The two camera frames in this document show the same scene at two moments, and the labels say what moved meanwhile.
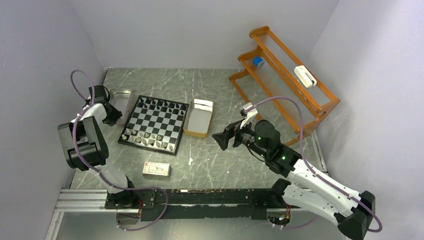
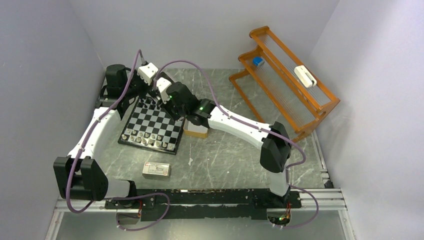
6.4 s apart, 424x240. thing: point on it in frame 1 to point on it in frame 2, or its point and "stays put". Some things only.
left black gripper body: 112,117 to 138,87
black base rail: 199,204 stays put
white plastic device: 307,78 stays put
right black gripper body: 245,135 to 168,107
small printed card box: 157,169 stays put
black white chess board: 155,124 stays put
